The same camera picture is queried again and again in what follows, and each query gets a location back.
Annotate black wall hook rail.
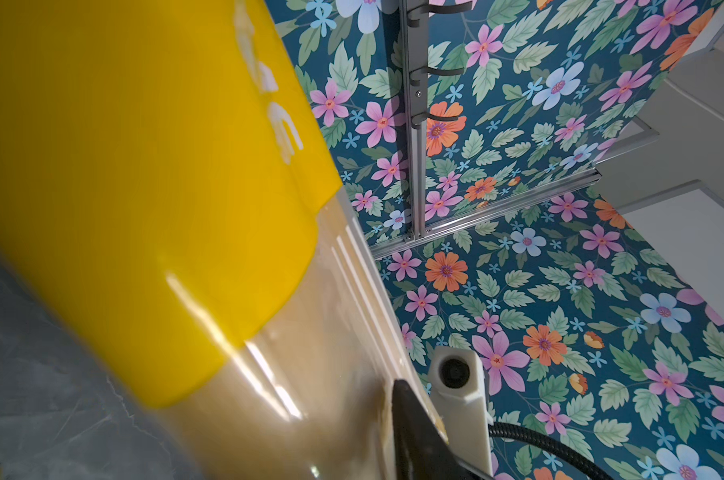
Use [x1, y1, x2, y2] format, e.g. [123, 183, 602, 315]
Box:
[399, 0, 472, 129]

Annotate yellow spaghetti pack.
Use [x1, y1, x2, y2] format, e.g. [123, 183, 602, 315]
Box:
[0, 1, 446, 479]

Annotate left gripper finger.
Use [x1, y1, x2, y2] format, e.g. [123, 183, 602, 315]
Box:
[392, 379, 472, 480]

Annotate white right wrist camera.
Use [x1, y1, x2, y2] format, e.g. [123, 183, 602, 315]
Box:
[428, 346, 492, 473]

